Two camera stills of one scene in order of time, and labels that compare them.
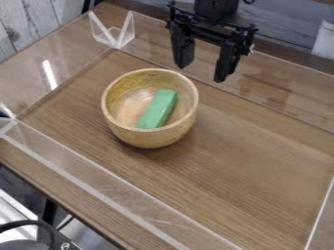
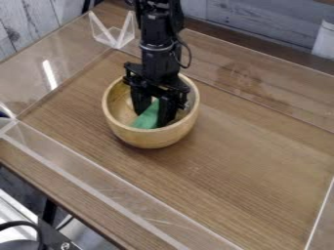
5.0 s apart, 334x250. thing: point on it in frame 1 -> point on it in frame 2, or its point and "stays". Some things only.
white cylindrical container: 324,44 stays
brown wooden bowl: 128,96 stays
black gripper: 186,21 -> 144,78
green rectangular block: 157,109 stays
